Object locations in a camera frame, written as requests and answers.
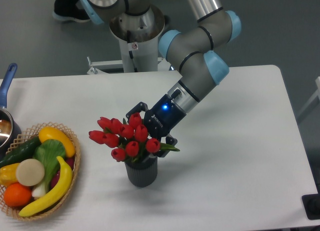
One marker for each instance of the orange fruit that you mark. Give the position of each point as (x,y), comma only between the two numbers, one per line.
(17,195)

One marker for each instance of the blue handled saucepan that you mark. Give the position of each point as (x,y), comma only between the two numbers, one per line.
(9,129)

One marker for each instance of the person's blue soled shoe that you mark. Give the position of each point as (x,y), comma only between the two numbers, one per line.
(67,10)

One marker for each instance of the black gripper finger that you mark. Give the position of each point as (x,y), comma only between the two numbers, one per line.
(140,107)
(165,148)

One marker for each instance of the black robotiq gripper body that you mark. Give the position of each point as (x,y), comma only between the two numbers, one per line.
(162,117)

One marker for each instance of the yellow banana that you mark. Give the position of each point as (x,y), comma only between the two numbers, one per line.
(54,195)

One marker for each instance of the dark red vegetable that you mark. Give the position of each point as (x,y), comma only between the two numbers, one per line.
(70,161)

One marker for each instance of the beige round disc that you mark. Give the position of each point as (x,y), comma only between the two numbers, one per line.
(30,172)

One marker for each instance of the woven wicker basket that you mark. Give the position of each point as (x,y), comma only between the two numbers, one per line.
(26,135)

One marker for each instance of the dark grey ribbed vase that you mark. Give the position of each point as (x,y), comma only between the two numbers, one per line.
(142,174)

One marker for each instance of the yellow bell pepper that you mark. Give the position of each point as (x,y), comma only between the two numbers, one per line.
(8,174)

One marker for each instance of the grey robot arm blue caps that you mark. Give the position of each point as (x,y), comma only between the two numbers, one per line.
(139,27)

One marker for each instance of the green bok choy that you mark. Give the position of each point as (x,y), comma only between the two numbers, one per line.
(47,154)

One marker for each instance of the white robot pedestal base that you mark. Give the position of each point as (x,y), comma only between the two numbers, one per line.
(136,57)

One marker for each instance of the white furniture frame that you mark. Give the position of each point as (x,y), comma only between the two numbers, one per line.
(312,102)

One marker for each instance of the black device at table edge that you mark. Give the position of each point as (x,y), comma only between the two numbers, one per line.
(311,203)

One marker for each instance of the green cucumber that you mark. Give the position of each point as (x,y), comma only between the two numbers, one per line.
(22,152)

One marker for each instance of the red tulip bouquet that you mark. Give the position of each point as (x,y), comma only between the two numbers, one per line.
(129,140)

